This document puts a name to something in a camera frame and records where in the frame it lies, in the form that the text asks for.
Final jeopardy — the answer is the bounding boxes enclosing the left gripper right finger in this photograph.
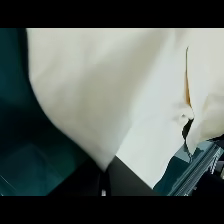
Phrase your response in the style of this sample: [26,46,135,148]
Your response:
[105,155,163,197]

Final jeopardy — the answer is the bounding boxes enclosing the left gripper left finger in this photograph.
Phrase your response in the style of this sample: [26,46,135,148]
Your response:
[49,157,107,197]

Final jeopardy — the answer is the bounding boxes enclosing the cream T-shirt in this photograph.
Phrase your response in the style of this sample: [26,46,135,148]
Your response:
[25,27,224,190]

